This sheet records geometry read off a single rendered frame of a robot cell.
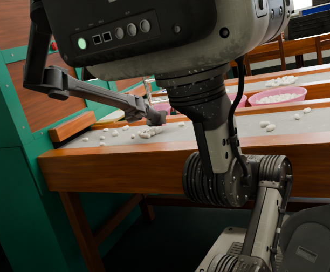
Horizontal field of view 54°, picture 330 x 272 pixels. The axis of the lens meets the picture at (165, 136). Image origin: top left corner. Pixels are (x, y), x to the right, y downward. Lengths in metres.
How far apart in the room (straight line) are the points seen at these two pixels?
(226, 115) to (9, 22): 1.31
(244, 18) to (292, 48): 3.60
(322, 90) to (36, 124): 1.40
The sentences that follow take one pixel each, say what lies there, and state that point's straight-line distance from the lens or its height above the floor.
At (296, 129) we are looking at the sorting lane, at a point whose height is 0.74.
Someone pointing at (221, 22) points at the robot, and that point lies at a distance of 0.45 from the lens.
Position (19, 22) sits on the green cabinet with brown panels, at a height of 1.38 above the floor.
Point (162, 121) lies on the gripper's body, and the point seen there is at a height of 0.80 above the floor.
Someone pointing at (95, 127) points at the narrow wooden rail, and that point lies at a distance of 1.94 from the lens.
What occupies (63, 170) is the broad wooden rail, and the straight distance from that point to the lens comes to 1.59.
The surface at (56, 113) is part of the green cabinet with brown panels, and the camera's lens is 1.81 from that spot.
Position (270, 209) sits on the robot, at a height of 0.72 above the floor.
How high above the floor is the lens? 1.18
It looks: 17 degrees down
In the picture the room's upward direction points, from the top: 14 degrees counter-clockwise
